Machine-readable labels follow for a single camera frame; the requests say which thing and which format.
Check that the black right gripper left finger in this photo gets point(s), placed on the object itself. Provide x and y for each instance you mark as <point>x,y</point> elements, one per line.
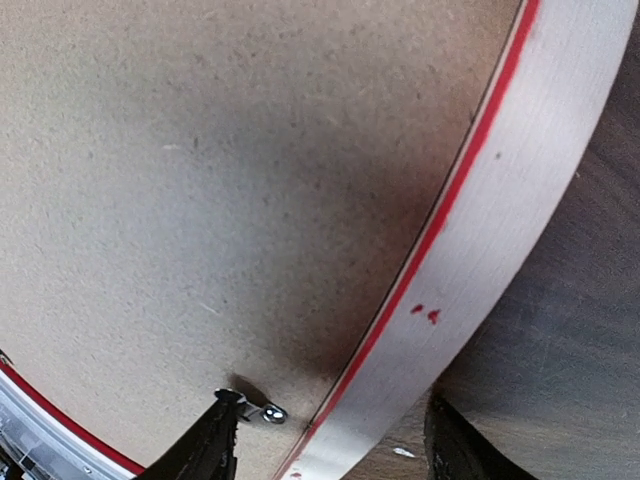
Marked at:
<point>206,450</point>

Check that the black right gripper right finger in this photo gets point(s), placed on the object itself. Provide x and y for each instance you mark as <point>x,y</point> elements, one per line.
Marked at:
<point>455,449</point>

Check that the brown backing board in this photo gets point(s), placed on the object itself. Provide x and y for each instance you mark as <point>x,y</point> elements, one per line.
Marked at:
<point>196,194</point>

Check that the pink wooden picture frame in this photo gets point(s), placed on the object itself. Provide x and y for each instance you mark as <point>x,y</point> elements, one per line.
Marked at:
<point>534,120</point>

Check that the metal turn clip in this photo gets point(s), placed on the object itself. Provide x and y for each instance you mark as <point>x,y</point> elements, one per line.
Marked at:
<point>249,412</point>

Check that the aluminium front rail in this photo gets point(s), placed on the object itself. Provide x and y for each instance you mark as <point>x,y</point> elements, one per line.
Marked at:
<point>43,446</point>

